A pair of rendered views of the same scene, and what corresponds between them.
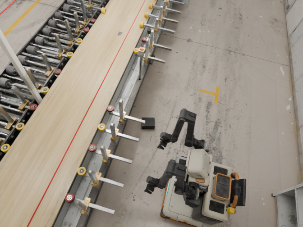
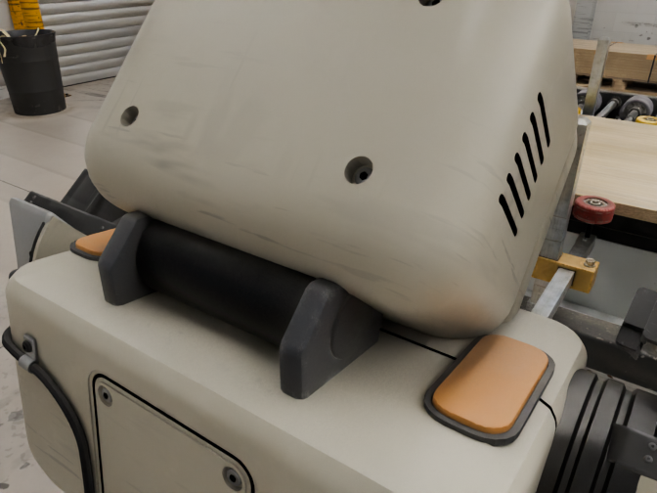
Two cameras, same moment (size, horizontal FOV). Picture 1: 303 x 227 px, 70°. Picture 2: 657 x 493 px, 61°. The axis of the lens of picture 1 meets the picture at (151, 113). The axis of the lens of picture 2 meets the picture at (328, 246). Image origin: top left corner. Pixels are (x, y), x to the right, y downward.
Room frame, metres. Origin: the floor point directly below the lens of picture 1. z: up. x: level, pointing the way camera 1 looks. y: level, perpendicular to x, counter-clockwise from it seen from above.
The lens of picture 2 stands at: (0.77, -0.70, 1.39)
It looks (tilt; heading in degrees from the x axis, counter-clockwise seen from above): 28 degrees down; 117
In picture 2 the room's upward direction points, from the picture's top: straight up
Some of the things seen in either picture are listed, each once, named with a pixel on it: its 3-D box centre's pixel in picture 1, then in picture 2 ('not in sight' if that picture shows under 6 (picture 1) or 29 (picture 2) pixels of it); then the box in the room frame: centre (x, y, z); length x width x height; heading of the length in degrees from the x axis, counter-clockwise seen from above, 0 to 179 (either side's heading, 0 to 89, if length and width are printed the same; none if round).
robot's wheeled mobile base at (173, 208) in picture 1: (191, 197); not in sight; (0.62, -0.68, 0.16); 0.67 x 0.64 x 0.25; 83
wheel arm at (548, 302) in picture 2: (111, 156); (561, 282); (0.76, 0.34, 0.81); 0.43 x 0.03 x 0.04; 83
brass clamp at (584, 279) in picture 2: (106, 156); (559, 268); (0.75, 0.39, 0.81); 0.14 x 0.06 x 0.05; 173
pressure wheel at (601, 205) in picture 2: (93, 149); (590, 224); (0.78, 0.53, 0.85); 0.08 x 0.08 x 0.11
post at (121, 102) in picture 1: (121, 113); not in sight; (1.22, 0.33, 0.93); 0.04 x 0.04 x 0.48; 83
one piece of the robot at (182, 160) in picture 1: (183, 171); not in sight; (0.66, -0.39, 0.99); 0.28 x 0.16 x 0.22; 172
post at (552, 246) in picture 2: (104, 156); (554, 235); (0.72, 0.39, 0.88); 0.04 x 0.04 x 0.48; 83
